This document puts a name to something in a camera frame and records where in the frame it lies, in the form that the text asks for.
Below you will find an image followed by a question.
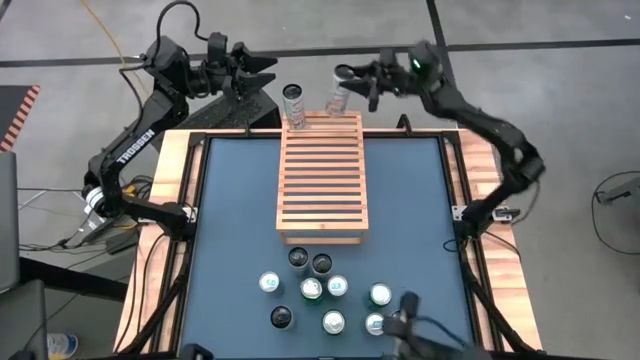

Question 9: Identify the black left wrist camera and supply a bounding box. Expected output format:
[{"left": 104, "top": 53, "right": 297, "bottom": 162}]
[{"left": 206, "top": 31, "right": 230, "bottom": 65}]

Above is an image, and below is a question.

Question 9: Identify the slatted wooden shelf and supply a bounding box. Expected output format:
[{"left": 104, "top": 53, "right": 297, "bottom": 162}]
[{"left": 275, "top": 110, "right": 370, "bottom": 246}]

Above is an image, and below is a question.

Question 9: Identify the silver blue Red Bull can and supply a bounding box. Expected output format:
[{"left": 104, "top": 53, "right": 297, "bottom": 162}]
[
  {"left": 326, "top": 274, "right": 350, "bottom": 300},
  {"left": 364, "top": 312, "right": 387, "bottom": 337},
  {"left": 258, "top": 270, "right": 283, "bottom": 296}
]

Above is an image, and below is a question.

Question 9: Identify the yellow cable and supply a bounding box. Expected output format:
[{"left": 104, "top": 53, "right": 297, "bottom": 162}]
[{"left": 79, "top": 0, "right": 132, "bottom": 69}]

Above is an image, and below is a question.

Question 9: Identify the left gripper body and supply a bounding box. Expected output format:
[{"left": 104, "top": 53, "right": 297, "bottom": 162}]
[{"left": 192, "top": 52, "right": 236, "bottom": 99}]

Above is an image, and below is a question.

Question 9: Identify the white Celsius Arctic Vibe can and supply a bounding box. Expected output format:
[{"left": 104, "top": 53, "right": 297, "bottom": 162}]
[
  {"left": 269, "top": 305, "right": 295, "bottom": 331},
  {"left": 310, "top": 252, "right": 335, "bottom": 279}
]

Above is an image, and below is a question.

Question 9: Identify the grey equipment case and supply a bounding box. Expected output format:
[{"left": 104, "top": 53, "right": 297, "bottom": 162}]
[{"left": 0, "top": 149, "right": 21, "bottom": 295}]

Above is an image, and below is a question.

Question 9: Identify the black metal table frame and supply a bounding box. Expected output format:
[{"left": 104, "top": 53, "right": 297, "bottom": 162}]
[{"left": 113, "top": 127, "right": 544, "bottom": 360}]

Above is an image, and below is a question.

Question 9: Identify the white blue container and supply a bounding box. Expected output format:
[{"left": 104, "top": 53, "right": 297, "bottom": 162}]
[{"left": 46, "top": 332, "right": 80, "bottom": 360}]

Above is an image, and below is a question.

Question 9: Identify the black floor beam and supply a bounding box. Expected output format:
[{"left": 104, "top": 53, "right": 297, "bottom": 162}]
[{"left": 18, "top": 255, "right": 130, "bottom": 303}]

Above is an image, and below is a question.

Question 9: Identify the grey metal stand foot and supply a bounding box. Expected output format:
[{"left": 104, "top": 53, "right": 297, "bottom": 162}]
[{"left": 596, "top": 175, "right": 640, "bottom": 205}]

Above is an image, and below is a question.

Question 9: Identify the white Celsius can orange print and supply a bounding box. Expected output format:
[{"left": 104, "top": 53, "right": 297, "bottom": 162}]
[
  {"left": 281, "top": 83, "right": 307, "bottom": 131},
  {"left": 287, "top": 246, "right": 311, "bottom": 274},
  {"left": 324, "top": 63, "right": 357, "bottom": 117}
]

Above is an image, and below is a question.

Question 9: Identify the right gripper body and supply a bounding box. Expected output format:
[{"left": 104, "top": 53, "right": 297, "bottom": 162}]
[{"left": 377, "top": 62, "right": 414, "bottom": 99}]

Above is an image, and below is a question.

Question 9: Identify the dark grey case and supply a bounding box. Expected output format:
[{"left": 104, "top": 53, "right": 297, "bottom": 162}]
[{"left": 0, "top": 278, "right": 50, "bottom": 360}]

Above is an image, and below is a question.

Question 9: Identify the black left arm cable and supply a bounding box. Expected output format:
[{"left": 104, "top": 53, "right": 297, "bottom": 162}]
[{"left": 153, "top": 0, "right": 210, "bottom": 57}]

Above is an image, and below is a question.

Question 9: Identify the green Sprite can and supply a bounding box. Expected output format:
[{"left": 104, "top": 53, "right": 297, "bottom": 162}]
[
  {"left": 368, "top": 282, "right": 393, "bottom": 309},
  {"left": 299, "top": 277, "right": 325, "bottom": 304},
  {"left": 321, "top": 309, "right": 347, "bottom": 336}
]

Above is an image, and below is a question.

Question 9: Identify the black speckled case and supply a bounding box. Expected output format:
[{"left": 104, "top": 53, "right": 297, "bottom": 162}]
[{"left": 177, "top": 91, "right": 282, "bottom": 135}]

